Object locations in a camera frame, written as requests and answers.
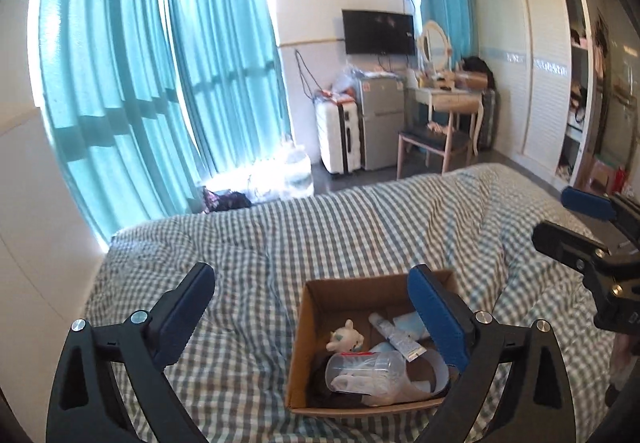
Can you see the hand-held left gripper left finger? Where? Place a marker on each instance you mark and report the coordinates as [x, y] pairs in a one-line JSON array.
[[180, 318]]

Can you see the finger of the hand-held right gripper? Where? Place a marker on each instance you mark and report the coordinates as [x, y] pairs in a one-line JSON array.
[[587, 204], [560, 240]]

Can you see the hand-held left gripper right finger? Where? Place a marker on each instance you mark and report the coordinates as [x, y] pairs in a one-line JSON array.
[[440, 318]]

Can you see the blue white tissue pack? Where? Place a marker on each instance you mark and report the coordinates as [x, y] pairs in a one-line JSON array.
[[407, 323]]

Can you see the white tube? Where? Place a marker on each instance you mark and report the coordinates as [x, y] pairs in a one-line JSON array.
[[400, 338]]

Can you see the white plastic bag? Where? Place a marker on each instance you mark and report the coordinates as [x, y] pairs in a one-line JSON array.
[[395, 393]]

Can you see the clear plastic cup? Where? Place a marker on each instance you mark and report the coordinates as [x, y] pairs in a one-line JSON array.
[[365, 365]]

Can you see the white toy figure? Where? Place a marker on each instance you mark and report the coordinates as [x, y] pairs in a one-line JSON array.
[[345, 338]]

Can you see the brown cardboard box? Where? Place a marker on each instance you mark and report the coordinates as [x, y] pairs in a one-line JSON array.
[[312, 323]]

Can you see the grey checked blanket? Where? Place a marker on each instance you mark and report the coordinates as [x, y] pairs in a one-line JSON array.
[[250, 248]]

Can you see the dark cloth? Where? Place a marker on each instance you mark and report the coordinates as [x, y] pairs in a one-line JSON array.
[[225, 199]]

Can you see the white wardrobe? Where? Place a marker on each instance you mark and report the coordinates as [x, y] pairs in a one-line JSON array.
[[535, 73]]

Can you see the wooden chair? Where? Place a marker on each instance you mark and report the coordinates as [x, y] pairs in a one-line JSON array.
[[430, 138]]

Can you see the white dressing table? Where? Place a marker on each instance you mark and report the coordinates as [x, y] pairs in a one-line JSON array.
[[450, 100]]

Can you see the black bag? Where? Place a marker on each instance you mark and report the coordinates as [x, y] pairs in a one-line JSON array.
[[475, 68]]

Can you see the clear water bottle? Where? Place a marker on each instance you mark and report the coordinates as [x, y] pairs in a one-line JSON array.
[[297, 170]]

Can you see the small silver fridge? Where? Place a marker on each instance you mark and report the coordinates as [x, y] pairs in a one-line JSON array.
[[380, 123]]

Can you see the white suitcase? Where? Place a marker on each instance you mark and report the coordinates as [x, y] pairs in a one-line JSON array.
[[335, 138]]

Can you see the oval white mirror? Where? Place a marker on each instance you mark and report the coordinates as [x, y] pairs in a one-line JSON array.
[[435, 45]]

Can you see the wide teal curtain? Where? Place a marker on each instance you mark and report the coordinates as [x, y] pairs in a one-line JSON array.
[[110, 73]]

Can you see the clear plastic bag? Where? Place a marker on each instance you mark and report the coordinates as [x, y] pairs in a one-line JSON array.
[[347, 80]]

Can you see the black wall television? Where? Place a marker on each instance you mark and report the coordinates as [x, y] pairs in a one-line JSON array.
[[377, 33]]

